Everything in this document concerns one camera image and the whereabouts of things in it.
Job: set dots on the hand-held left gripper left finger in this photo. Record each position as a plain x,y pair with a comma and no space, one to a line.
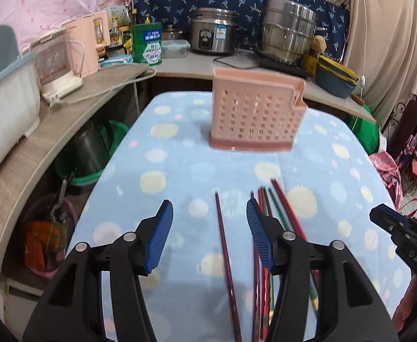
160,235

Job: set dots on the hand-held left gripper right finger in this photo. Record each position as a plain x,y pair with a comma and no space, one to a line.
260,235

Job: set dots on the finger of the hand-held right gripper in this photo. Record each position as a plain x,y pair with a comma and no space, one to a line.
386,215

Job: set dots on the maroon chopstick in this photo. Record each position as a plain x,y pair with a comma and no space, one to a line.
255,292
226,267

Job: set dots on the pink perforated utensil holder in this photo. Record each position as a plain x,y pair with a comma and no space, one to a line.
254,114

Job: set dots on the person's right hand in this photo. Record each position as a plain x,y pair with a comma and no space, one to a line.
408,306

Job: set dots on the pink floral cloth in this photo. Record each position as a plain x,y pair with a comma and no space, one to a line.
386,171

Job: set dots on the blue dotted blanket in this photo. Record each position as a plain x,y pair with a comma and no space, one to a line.
180,156

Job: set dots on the green plastic bag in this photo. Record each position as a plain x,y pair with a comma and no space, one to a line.
365,133

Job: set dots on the pink plastic basket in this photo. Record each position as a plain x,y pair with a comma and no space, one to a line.
68,213

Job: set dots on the green plastic basin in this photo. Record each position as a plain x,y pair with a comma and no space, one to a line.
117,131

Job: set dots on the metal bucket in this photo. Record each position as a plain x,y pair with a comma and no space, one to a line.
87,149

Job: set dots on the orange packet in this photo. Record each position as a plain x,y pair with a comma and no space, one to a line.
46,245

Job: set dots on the blue bowl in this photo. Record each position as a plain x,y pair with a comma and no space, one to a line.
333,85

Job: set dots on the yellow bowl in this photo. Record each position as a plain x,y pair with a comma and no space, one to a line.
338,65

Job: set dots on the black induction cooktop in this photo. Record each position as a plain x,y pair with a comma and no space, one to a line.
283,68

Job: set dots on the yellow tin can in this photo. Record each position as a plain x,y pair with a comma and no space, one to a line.
310,62

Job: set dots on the blue tissue packet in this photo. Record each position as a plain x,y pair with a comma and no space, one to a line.
117,60

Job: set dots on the beige curtain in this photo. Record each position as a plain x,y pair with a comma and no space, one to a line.
390,35

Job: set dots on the brown loofah sponge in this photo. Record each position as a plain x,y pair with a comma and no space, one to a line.
318,42

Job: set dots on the clear food container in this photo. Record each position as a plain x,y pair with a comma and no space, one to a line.
175,49

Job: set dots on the green canister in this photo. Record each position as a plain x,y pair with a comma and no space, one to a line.
147,44

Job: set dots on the small glass-lid pot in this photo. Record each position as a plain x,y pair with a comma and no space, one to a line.
173,32

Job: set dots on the white storage box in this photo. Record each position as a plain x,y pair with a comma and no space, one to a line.
5,103

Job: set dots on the clear sauce bottle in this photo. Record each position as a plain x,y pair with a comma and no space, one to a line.
101,39

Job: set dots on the steel steamer pot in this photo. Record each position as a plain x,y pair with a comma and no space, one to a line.
287,32

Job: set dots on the dark sauce bottle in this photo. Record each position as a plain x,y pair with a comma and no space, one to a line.
116,34

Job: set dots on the pink electric kettle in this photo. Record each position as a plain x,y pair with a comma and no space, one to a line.
84,42

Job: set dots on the steel rice cooker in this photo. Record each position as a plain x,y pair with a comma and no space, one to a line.
214,32

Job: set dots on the white green carton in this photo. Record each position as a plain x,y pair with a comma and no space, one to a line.
117,14

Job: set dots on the pink dotted sheet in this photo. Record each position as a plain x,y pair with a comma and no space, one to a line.
52,0

